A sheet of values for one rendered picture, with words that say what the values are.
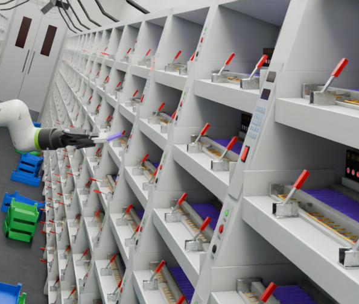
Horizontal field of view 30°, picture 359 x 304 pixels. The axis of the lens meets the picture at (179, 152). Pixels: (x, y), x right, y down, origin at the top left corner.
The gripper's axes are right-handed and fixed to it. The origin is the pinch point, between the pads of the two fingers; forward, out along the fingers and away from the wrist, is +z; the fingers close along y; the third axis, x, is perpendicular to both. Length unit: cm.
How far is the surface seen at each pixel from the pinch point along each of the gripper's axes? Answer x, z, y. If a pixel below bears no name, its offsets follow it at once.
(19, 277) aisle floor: 4, -121, 153
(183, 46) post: -35.0, 31.6, -11.1
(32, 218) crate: -59, -156, 197
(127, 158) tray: 4.9, 9.6, 7.6
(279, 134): 62, 93, -93
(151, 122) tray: 1.6, 26.0, -11.8
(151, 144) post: -2.0, 18.0, 8.4
